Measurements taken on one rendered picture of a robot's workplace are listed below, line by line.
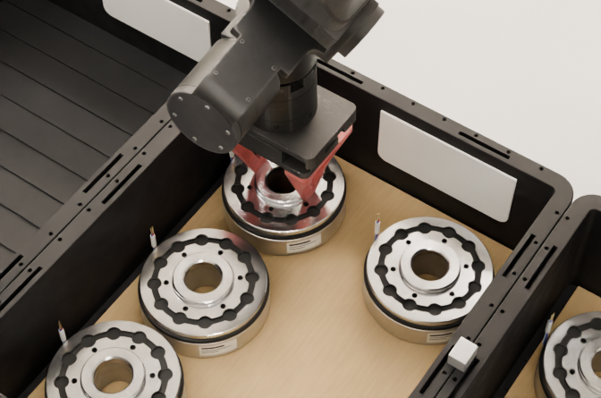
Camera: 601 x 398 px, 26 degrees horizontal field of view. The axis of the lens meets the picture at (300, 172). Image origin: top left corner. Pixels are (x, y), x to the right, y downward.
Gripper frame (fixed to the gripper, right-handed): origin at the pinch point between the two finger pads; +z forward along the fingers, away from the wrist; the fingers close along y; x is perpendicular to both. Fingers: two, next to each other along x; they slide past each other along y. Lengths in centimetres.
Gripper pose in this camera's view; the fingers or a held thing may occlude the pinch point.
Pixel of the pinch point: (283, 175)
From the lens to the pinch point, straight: 107.5
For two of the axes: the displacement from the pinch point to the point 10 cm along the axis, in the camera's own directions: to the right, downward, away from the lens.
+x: 5.8, -6.6, 4.8
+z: 0.2, 6.0, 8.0
